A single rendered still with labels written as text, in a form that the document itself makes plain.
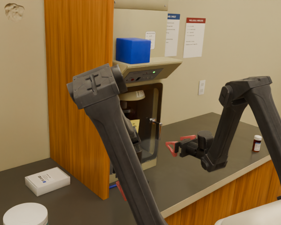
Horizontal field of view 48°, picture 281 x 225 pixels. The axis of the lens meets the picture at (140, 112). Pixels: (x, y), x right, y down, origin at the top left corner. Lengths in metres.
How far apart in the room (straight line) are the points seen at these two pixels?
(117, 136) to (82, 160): 0.90
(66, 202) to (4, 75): 0.64
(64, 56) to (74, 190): 0.59
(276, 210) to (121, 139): 0.30
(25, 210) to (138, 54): 0.68
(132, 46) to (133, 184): 0.72
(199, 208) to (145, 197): 1.04
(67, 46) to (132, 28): 0.29
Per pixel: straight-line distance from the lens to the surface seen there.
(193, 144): 1.35
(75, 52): 1.34
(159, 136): 1.50
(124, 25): 1.31
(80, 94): 0.54
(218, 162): 1.23
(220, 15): 2.54
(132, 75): 1.27
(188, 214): 1.56
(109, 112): 0.54
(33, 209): 1.10
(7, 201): 1.43
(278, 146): 0.90
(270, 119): 0.91
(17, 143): 1.67
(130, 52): 1.21
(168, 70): 1.41
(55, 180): 1.46
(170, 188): 1.49
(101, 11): 1.17
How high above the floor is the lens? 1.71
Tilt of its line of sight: 18 degrees down
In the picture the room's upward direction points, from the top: 3 degrees clockwise
